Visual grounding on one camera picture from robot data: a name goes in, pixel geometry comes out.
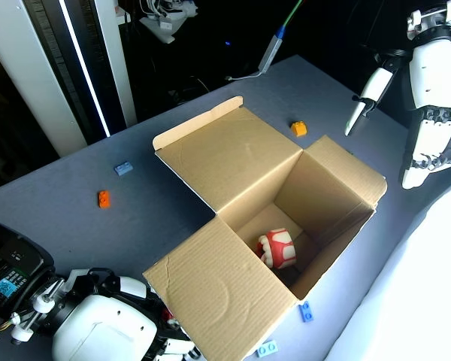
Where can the orange flat toy brick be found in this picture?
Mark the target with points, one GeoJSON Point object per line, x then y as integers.
{"type": "Point", "coordinates": [104, 199]}

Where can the white frame post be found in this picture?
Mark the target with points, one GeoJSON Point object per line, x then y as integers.
{"type": "Point", "coordinates": [114, 56]}

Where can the red and white plush toy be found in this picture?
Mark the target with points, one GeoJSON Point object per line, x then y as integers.
{"type": "Point", "coordinates": [282, 248]}

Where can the white cabinet panel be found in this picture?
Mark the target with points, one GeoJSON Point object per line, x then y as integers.
{"type": "Point", "coordinates": [26, 67]}

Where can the light blue flat toy brick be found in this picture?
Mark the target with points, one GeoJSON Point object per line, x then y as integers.
{"type": "Point", "coordinates": [267, 349]}

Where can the orange tall toy brick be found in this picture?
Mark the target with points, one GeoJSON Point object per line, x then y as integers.
{"type": "Point", "coordinates": [298, 128]}

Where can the cardboard box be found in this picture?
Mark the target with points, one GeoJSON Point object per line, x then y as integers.
{"type": "Point", "coordinates": [229, 161]}

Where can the grey-blue flat toy brick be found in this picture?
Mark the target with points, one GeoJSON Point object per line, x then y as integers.
{"type": "Point", "coordinates": [123, 168]}

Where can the white light strip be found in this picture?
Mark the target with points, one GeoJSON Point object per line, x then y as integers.
{"type": "Point", "coordinates": [84, 71]}

